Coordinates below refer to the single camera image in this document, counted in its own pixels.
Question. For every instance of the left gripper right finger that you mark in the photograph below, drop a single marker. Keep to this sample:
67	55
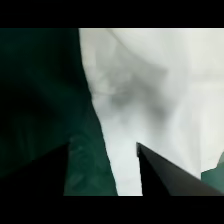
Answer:
160	178

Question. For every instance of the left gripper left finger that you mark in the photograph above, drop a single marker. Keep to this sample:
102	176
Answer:
40	175

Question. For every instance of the white garment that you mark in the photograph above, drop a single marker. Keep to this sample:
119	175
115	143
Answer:
150	93

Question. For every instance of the dark green garment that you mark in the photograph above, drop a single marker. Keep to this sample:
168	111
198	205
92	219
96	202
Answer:
36	86

